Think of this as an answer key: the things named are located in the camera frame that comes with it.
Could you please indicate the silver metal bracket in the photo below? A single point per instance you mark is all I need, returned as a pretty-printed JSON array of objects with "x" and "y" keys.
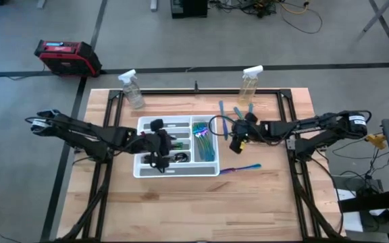
[{"x": 290, "y": 143}]

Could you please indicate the small iridescent spoon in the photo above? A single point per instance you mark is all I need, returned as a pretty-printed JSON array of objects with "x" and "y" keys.
[
  {"x": 178, "y": 146},
  {"x": 179, "y": 149}
]

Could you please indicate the grey metal table leg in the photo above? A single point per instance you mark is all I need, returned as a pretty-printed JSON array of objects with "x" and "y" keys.
[
  {"x": 153, "y": 5},
  {"x": 378, "y": 15},
  {"x": 40, "y": 3}
]

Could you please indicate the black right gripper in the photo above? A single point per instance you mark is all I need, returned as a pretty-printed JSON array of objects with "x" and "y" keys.
[{"x": 248, "y": 130}]

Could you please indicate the clear spray bottle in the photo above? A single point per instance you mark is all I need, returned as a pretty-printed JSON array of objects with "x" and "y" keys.
[{"x": 133, "y": 96}]

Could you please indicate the large iridescent spoon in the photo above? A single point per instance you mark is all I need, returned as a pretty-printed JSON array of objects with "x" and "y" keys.
[{"x": 181, "y": 157}]

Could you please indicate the iridescent knife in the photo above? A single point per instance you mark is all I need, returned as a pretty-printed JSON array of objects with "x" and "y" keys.
[
  {"x": 222, "y": 111},
  {"x": 245, "y": 167},
  {"x": 237, "y": 112},
  {"x": 251, "y": 107}
]

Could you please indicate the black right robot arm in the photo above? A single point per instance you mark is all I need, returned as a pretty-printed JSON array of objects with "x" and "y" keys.
[{"x": 316, "y": 126}]

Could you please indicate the yellow tag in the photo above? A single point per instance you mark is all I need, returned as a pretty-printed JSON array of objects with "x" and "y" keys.
[{"x": 242, "y": 146}]

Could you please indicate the yellow clamp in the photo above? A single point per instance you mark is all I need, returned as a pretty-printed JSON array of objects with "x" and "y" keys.
[{"x": 375, "y": 140}]

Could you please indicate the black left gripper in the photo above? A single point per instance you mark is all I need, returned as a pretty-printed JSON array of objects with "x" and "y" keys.
[{"x": 159, "y": 143}]

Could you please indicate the small black post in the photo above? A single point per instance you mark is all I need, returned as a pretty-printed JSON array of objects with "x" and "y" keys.
[{"x": 196, "y": 87}]

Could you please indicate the white cutlery tray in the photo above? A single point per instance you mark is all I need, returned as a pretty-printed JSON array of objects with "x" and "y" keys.
[{"x": 177, "y": 172}]

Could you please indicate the black computer tower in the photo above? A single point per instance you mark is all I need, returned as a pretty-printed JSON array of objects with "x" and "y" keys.
[{"x": 187, "y": 8}]

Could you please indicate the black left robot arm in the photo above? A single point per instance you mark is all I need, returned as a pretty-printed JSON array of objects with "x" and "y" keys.
[{"x": 86, "y": 133}]

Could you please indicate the red black tool case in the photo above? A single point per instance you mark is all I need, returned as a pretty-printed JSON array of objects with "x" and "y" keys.
[{"x": 66, "y": 60}]

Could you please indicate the white paper sheet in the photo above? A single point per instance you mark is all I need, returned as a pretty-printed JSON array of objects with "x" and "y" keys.
[{"x": 353, "y": 221}]

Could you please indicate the black crossbar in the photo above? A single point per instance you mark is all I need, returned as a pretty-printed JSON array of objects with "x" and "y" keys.
[{"x": 370, "y": 202}]

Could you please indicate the yellow liquid spray bottle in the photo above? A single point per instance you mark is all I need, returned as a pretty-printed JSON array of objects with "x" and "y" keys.
[{"x": 248, "y": 89}]

